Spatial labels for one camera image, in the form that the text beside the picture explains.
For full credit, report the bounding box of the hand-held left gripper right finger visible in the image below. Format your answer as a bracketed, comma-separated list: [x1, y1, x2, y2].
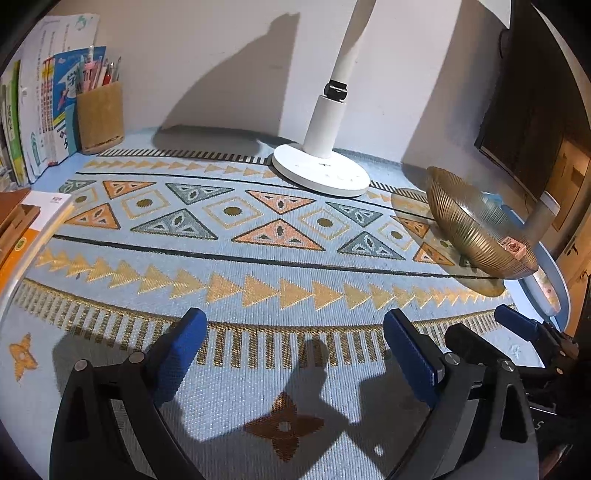
[383, 308, 541, 480]

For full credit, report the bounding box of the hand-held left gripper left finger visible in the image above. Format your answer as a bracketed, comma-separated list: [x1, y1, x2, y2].
[50, 307, 208, 480]

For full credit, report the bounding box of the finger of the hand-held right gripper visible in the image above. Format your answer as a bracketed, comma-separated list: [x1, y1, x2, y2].
[444, 323, 505, 369]
[494, 304, 578, 357]

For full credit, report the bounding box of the amber ribbed glass bowl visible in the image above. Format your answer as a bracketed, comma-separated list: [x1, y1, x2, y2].
[425, 166, 539, 280]

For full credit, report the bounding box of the light blue round tray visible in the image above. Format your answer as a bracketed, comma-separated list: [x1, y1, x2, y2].
[526, 240, 570, 319]

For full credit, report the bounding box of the blue patterned woven mat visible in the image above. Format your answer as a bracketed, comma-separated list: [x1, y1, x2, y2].
[0, 124, 555, 480]

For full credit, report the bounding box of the dark monitor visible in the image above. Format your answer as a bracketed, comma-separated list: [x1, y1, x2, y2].
[475, 0, 591, 204]

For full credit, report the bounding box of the brown leather notebook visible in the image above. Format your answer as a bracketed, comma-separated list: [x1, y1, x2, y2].
[0, 187, 42, 268]

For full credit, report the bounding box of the white desk lamp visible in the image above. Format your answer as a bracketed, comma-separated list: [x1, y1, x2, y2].
[271, 0, 513, 198]

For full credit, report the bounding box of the wooden pen holder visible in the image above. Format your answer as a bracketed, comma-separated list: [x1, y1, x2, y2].
[76, 82, 124, 155]

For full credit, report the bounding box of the row of books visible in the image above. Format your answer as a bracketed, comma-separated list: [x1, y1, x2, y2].
[0, 14, 100, 188]

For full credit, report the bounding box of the bunch of pens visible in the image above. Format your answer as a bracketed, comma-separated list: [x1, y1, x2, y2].
[76, 44, 122, 95]

